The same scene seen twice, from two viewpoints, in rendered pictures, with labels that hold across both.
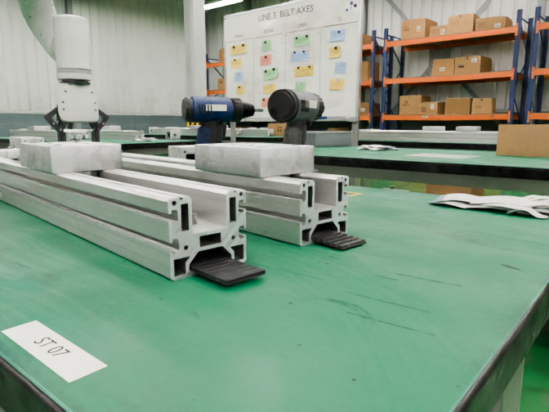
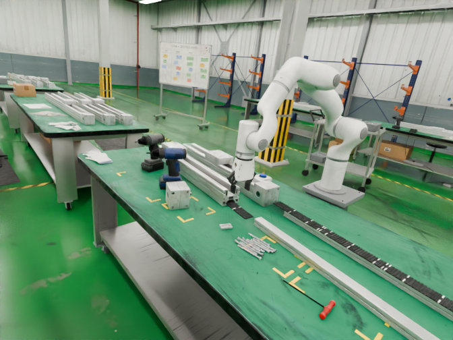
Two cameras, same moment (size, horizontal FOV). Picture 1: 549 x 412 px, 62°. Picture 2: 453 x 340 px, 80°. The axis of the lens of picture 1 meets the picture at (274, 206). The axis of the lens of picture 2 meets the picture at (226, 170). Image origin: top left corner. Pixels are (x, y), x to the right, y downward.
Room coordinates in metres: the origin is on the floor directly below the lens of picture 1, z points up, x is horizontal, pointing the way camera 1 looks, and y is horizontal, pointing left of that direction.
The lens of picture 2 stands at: (2.41, 0.56, 1.39)
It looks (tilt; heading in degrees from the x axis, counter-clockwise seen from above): 19 degrees down; 186
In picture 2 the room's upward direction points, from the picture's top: 7 degrees clockwise
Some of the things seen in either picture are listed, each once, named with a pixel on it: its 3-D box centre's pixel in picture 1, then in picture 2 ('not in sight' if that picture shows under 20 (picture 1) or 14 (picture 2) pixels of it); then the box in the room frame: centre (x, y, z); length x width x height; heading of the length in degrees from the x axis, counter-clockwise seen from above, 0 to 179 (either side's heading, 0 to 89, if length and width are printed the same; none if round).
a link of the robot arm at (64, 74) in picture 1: (75, 76); (244, 154); (1.23, 0.52, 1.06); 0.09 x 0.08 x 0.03; 133
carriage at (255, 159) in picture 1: (252, 166); (174, 150); (0.72, 0.03, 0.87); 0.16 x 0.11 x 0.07; 43
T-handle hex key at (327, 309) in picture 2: not in sight; (305, 294); (1.72, 0.78, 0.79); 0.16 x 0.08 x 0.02; 54
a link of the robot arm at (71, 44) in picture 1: (71, 43); (247, 136); (1.23, 0.52, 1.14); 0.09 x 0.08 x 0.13; 39
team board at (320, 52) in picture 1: (287, 118); not in sight; (4.20, -0.12, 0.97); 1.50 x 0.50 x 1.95; 50
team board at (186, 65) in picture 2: not in sight; (183, 85); (-4.54, -1.45, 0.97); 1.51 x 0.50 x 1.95; 70
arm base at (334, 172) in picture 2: not in sight; (333, 173); (0.81, 1.04, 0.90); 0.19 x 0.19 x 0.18
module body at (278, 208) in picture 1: (170, 182); (191, 169); (0.90, 0.21, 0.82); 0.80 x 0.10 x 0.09; 43
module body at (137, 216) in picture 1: (72, 192); (218, 166); (0.77, 0.34, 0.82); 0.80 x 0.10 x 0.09; 43
